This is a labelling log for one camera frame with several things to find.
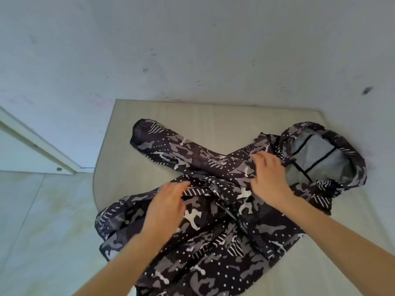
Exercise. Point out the person's right hand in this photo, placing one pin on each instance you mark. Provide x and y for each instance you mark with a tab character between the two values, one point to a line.
271	181

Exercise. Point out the person's left hand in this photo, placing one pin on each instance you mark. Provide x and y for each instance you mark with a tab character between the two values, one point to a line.
166	209

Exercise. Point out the person's right fingers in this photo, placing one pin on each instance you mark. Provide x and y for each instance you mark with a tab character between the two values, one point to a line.
265	160

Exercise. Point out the person's left fingers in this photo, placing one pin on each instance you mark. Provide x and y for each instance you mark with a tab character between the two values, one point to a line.
176	189

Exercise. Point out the black grey camouflage hooded jacket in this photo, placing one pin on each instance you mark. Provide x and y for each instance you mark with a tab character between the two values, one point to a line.
216	243

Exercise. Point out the person's left forearm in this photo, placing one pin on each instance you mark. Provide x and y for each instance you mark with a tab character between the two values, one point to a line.
123	265

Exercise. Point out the person's right forearm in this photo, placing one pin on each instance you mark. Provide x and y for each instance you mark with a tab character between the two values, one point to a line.
339	243

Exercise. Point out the white door frame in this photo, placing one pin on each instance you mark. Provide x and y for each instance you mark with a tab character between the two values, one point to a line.
40	147

